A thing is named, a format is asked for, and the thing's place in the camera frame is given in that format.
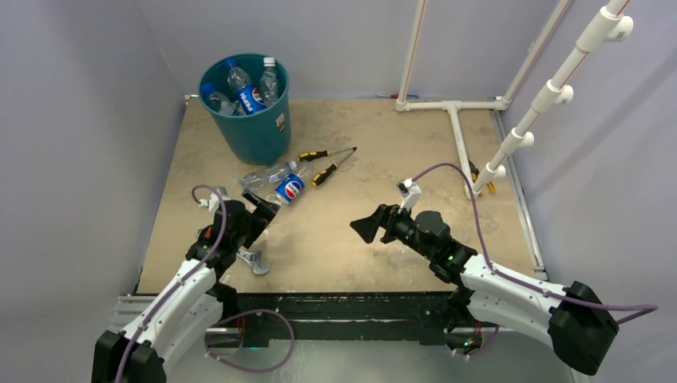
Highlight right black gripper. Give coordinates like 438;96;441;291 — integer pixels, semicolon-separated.
351;199;435;261

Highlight crushed clear bottle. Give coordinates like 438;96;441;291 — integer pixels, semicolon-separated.
259;57;279;108

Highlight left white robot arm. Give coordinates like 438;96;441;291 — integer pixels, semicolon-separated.
91;186;279;382

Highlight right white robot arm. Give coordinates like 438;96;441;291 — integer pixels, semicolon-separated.
350;204;619;376

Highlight clear bottle by bin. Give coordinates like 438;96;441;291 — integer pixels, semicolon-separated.
240;161;298;192

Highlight teal plastic bin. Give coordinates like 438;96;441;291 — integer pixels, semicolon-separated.
199;59;291;165

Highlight silver adjustable wrench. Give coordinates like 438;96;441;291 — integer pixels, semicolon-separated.
236;248;271;275

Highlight yellow black pliers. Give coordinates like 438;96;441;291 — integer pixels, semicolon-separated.
297;147;358;187

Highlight yellow tool by pipe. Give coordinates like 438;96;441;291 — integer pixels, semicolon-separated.
468;160;497;195

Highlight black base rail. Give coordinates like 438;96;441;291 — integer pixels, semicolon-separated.
207;291;484;355

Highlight white PVC pipe frame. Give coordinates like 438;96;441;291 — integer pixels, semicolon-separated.
395;0;634;199

